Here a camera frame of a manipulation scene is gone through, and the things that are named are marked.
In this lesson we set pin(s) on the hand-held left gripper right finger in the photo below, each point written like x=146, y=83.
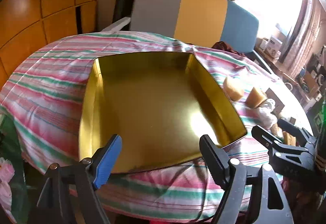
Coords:
x=214, y=162

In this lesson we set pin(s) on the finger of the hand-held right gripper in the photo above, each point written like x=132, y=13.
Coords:
x=295, y=131
x=266, y=138

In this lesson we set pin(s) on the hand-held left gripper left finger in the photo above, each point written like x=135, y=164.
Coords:
x=107, y=165

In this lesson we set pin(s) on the green-edged snack bar packet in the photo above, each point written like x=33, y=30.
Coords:
x=275, y=129
x=290, y=138

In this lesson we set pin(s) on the white plastic-wrapped bun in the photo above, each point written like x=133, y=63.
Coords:
x=266, y=117

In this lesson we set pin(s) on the small dark box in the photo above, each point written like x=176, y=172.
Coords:
x=278, y=103

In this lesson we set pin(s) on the yellow sponge cake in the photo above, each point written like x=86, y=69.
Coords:
x=256, y=97
x=233, y=87

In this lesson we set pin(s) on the gold tin box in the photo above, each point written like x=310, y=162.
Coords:
x=152, y=101

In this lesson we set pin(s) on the small white object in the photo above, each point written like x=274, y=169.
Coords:
x=270, y=104

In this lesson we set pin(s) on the person's maroon clothing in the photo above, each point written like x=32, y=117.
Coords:
x=305, y=203

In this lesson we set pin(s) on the white mug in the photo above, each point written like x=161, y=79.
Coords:
x=289, y=85

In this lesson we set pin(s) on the blue round object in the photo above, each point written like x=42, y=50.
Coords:
x=302, y=73

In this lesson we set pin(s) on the wooden desk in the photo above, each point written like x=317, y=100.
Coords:
x=281, y=72

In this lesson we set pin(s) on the white carton box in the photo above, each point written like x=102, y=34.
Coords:
x=273, y=44

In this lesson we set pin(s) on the dark red cloth heap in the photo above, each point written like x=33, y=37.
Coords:
x=226, y=46

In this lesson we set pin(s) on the pink plastic bag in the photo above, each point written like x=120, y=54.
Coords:
x=6, y=170

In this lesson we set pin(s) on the striped pink green bedsheet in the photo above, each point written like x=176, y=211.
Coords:
x=51, y=81

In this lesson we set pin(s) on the beige curtain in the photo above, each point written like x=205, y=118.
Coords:
x=303, y=30

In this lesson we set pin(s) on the orange wooden wardrobe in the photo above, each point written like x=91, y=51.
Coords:
x=38, y=9

